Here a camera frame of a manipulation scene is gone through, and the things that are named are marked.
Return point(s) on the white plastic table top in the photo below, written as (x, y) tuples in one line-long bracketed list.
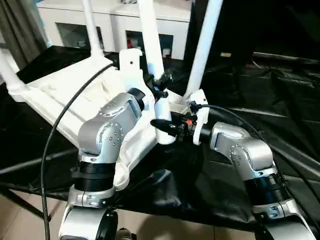
[(55, 95)]

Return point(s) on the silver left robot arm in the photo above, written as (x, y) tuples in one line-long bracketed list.
[(107, 125)]

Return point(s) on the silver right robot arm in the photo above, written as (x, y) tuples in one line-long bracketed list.
[(235, 145)]

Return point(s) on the white bottle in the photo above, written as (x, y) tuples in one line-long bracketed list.
[(166, 52)]

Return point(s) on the gold label plate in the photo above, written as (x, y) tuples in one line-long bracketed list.
[(226, 54)]

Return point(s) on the black mat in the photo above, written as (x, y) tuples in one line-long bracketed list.
[(225, 190)]

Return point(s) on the white cabinet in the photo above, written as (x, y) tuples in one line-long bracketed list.
[(115, 22)]

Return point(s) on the grey curtain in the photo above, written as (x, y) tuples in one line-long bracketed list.
[(22, 27)]

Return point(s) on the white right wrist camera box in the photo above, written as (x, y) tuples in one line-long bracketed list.
[(199, 107)]

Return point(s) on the silver metal rail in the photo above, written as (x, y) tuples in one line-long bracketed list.
[(285, 56)]

